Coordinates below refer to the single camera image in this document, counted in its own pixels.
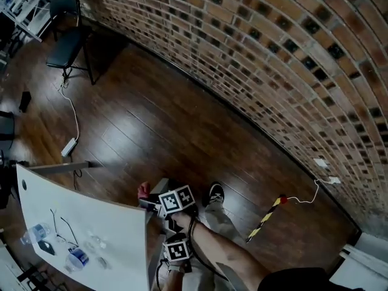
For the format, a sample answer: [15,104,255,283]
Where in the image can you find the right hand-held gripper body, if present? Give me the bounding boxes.
[153,184,196,236]

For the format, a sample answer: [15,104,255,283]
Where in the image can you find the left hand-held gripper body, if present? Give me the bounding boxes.
[162,234,193,274]

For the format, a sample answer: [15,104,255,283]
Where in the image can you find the red cloth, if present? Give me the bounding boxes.
[137,181,152,199]

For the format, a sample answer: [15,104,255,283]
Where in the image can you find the grey metal table leg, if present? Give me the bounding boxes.
[147,222,167,291]
[28,161,89,173]

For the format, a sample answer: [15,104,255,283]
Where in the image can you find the person's left forearm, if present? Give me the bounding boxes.
[164,270,186,291]

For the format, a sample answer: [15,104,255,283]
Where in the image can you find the person's right hand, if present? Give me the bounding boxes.
[175,212,196,230]

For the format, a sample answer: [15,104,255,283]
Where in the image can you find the black and white shoe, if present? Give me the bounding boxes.
[201,181,226,208]

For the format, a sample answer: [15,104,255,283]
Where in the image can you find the person's grey trouser leg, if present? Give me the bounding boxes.
[184,201,248,291]

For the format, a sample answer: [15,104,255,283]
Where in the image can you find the white table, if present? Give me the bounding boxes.
[15,163,150,291]

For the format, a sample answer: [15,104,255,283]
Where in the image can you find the black thin-framed glasses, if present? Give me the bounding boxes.
[49,208,80,249]

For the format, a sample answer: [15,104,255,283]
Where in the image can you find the clear bottle with blue label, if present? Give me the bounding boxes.
[64,246,91,275]

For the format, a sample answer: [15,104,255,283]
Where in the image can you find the black and yellow striped bar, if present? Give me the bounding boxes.
[245,193,288,244]

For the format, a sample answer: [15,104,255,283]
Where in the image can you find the white power strip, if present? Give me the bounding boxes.
[61,137,79,158]

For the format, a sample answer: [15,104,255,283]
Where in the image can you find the flat black pouch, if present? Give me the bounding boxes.
[36,239,58,256]

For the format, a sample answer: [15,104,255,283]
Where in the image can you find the clear bottle with dark label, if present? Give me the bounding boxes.
[19,222,52,246]

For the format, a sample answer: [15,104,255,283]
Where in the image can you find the person's black shirt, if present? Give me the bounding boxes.
[256,266,388,291]

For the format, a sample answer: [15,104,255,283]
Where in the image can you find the small black box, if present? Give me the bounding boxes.
[18,91,32,113]

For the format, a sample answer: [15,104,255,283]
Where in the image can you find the black folding chair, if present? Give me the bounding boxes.
[45,0,95,86]

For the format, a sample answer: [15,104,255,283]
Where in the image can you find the white cabinet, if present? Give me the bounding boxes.
[338,230,388,286]

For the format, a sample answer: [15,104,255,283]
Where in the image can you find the white metal shelf rack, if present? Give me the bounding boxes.
[0,0,55,43]

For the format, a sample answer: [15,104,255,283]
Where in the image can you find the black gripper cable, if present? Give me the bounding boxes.
[185,209,230,282]

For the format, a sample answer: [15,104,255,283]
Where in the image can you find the long white power cable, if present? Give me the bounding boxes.
[58,79,81,142]

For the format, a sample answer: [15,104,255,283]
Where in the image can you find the short white charger cable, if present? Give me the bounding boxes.
[286,178,321,205]

